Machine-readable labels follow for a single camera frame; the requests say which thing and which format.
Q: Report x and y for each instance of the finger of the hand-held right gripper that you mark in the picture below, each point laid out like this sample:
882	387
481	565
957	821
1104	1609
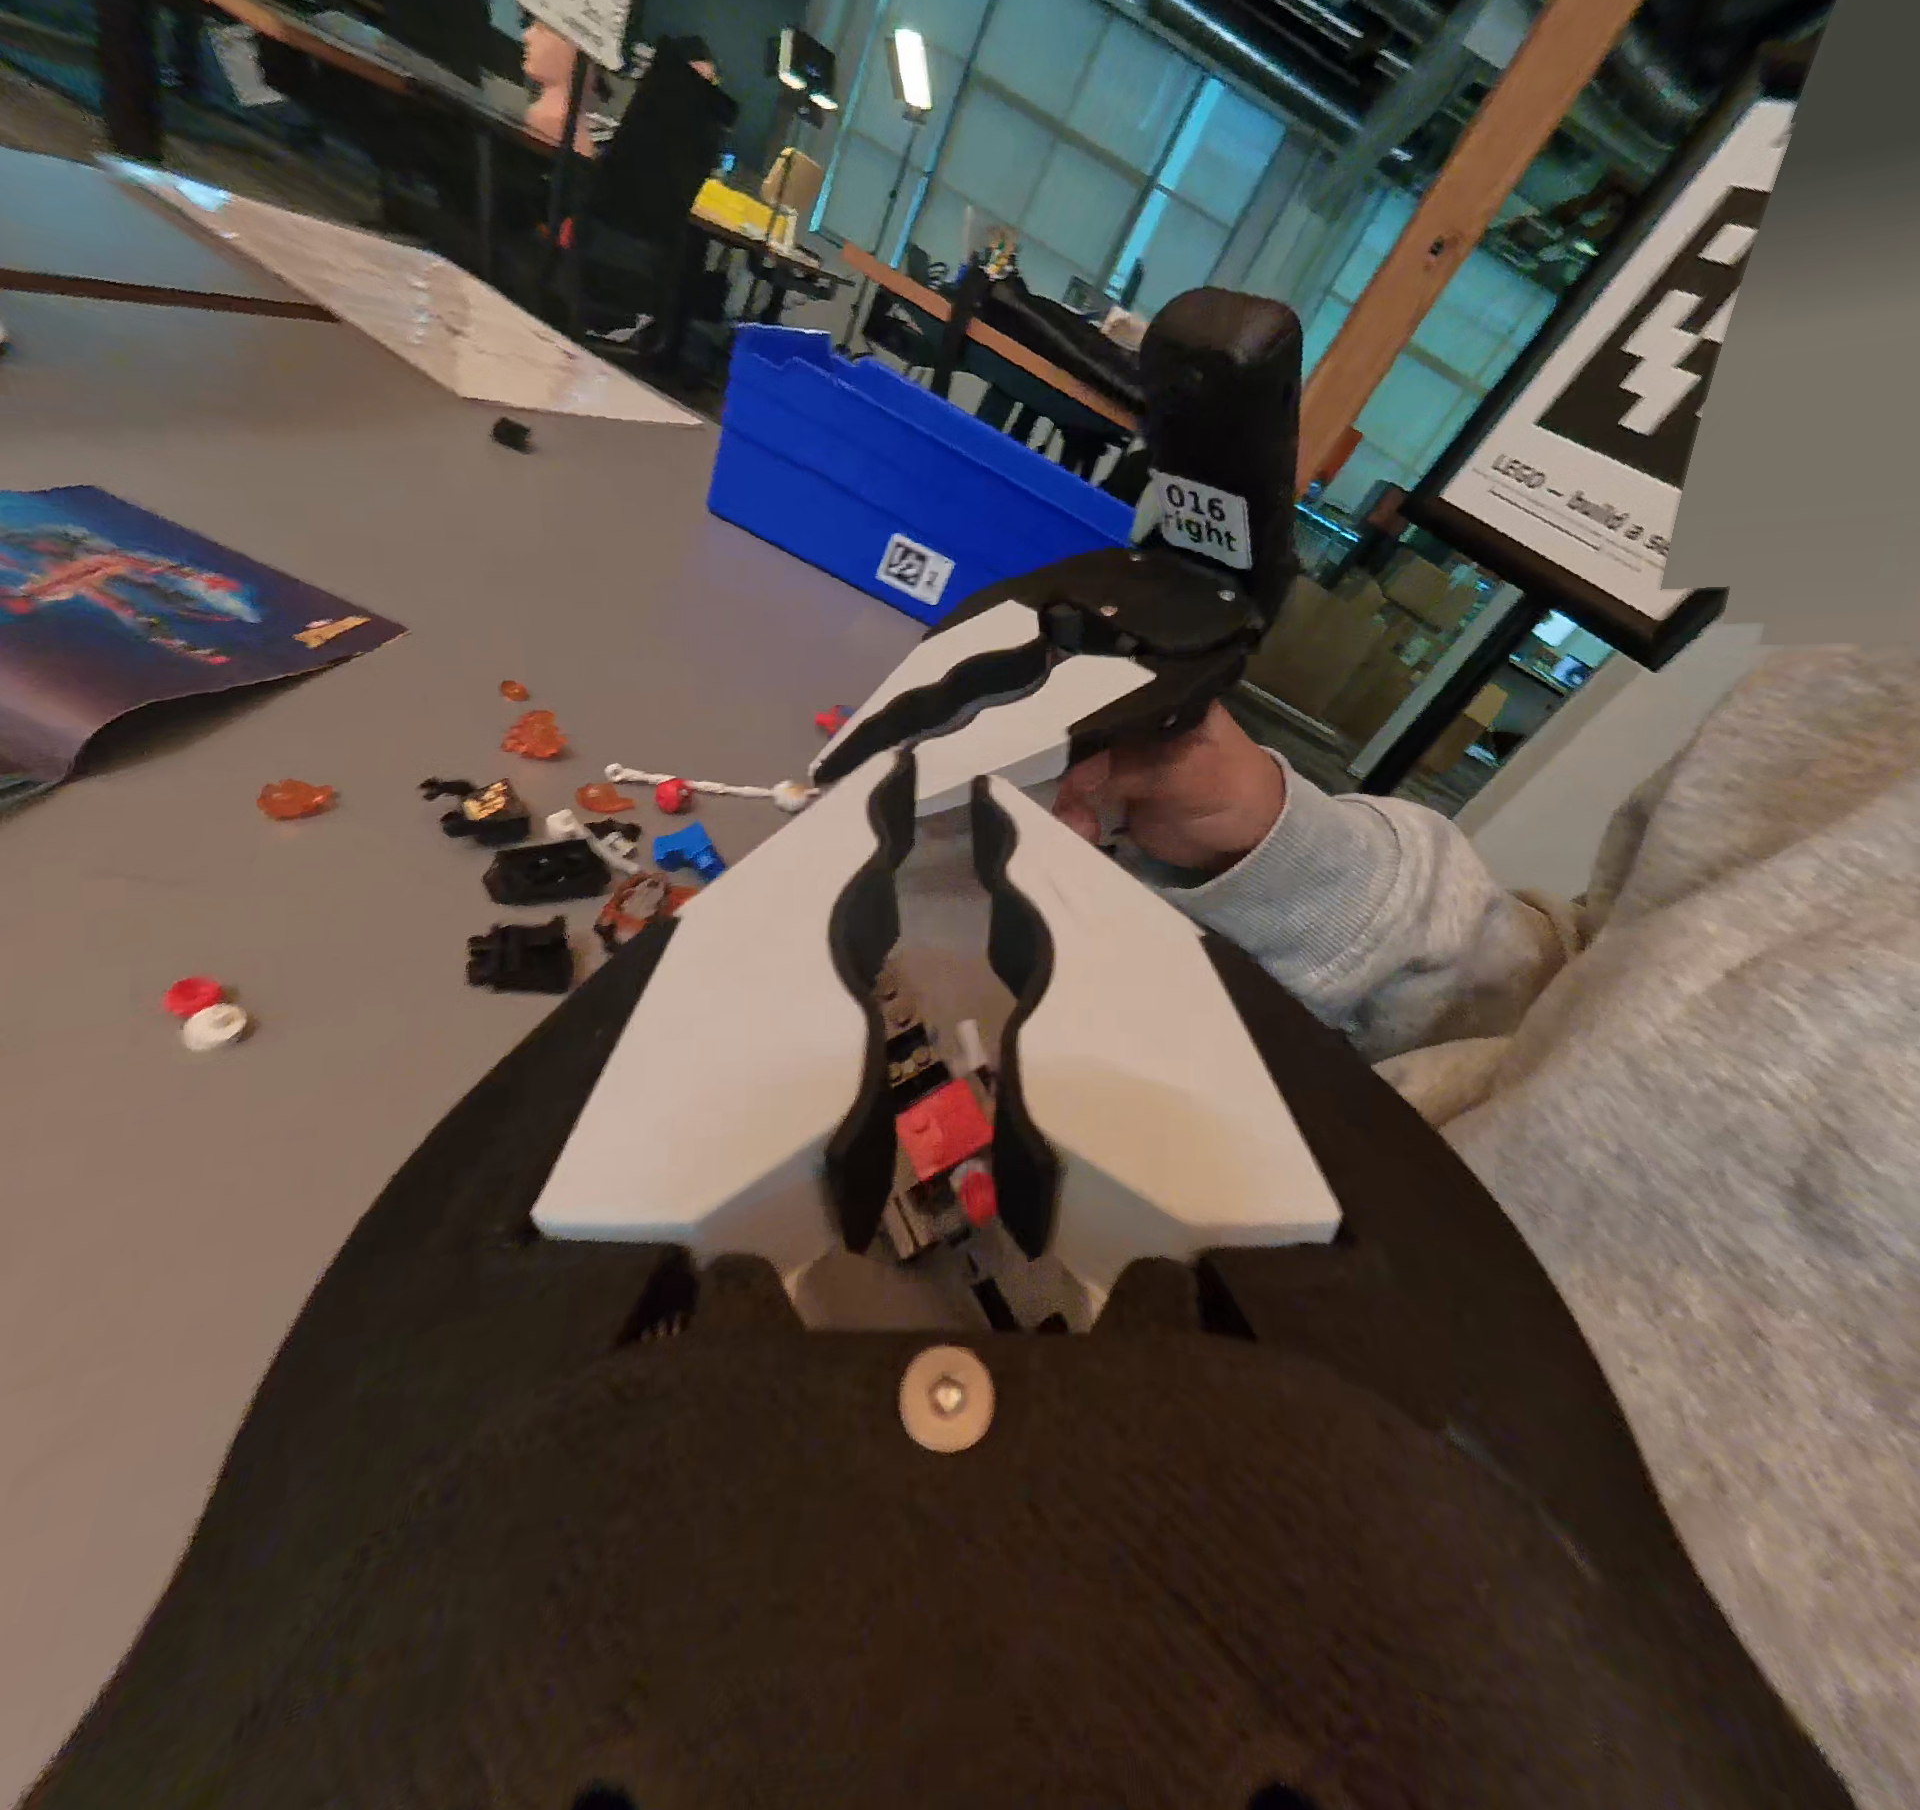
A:
939	663
992	745

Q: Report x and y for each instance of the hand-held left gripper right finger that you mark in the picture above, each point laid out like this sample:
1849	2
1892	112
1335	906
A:
1171	1092

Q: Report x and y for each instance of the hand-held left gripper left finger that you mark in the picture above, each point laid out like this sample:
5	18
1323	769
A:
706	1092

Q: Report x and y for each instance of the black red lego motorbike build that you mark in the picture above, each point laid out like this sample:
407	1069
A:
939	1121

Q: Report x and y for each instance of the person's right forearm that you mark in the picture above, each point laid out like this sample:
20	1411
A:
1381	895

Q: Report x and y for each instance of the orange flame lego wheel assembly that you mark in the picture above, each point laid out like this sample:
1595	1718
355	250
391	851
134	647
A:
639	908

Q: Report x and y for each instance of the black lego clip brick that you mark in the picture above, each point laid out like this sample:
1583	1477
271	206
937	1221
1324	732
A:
517	958

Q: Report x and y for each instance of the blue lego piece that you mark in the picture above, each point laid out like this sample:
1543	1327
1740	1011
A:
691	849

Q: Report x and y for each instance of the black white lego piece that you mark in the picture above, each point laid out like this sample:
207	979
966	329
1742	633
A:
612	839

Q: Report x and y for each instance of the black lego plate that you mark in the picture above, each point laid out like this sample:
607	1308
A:
543	875

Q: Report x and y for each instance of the orange flame lego piece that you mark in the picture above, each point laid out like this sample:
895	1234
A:
534	736
605	797

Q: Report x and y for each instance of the small black lego brick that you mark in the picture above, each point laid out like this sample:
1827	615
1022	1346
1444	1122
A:
513	432

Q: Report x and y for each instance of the white round lego stud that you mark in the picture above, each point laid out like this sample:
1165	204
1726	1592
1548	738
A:
216	1031

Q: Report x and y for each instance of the red round lego stud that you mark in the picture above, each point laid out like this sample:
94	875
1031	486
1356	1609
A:
188	998

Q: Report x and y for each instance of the lego instruction booklet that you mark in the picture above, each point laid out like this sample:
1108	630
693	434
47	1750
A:
150	610

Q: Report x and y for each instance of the person's right hand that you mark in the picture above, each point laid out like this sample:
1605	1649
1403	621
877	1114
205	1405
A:
1185	805

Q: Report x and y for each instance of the blue plastic bin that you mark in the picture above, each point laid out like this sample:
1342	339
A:
871	475

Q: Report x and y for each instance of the wooden work table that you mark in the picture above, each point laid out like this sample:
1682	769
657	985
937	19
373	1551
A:
992	325

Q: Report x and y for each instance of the stack of cardboard boxes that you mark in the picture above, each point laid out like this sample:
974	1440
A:
1395	640

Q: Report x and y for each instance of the black gold minifigure torso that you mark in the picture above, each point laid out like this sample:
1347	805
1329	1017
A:
481	808

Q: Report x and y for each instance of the black framed sign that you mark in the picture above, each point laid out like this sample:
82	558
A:
1650	384

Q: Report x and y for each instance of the light panel on stand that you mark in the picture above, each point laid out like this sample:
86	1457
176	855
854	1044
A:
909	70

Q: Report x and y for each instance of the yellow bin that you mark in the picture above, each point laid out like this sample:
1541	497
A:
742	200

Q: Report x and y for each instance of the black office chair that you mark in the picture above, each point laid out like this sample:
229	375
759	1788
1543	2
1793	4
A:
654	191

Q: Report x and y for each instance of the white cardboard sheet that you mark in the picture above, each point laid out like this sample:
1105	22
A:
420	294

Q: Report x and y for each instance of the pink mannequin head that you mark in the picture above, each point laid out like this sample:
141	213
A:
556	87

